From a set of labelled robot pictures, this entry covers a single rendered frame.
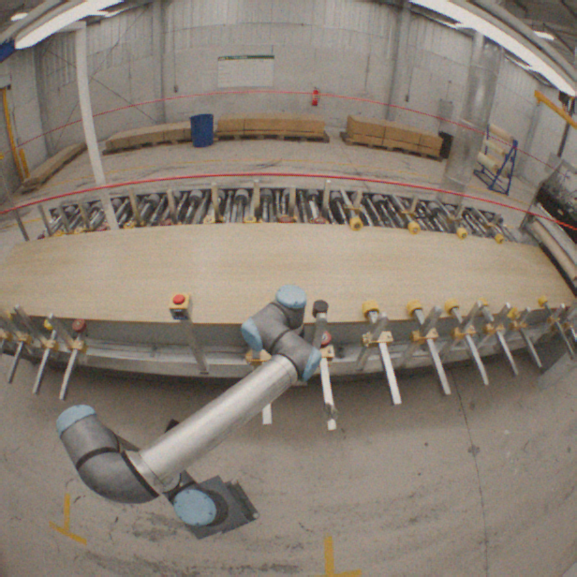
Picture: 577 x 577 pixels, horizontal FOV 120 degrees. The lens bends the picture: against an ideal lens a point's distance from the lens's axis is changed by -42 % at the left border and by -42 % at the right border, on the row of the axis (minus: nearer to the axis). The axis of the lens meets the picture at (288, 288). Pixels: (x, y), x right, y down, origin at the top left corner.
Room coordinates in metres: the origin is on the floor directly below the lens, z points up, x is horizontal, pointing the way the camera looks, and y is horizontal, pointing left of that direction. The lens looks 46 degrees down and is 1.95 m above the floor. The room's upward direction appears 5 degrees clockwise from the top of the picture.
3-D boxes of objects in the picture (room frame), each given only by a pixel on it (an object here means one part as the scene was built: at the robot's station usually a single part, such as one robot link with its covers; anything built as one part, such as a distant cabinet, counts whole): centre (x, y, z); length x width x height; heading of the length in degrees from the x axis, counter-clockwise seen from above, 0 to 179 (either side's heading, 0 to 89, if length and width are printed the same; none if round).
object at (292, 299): (0.57, -0.01, 1.28); 0.10 x 0.09 x 0.12; 142
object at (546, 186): (1.54, -2.94, 0.95); 1.65 x 0.70 x 1.90; 7
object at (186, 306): (0.60, 0.37, 1.18); 0.07 x 0.07 x 0.08; 7
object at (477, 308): (0.75, -0.88, 0.94); 0.04 x 0.04 x 0.48; 7
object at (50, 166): (5.74, 6.75, 0.23); 2.41 x 0.77 x 0.17; 8
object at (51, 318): (0.51, 1.11, 0.86); 0.04 x 0.04 x 0.48; 7
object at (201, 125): (6.07, 2.15, 0.36); 0.59 x 0.57 x 0.73; 6
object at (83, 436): (0.04, 0.42, 1.08); 0.17 x 0.15 x 0.75; 52
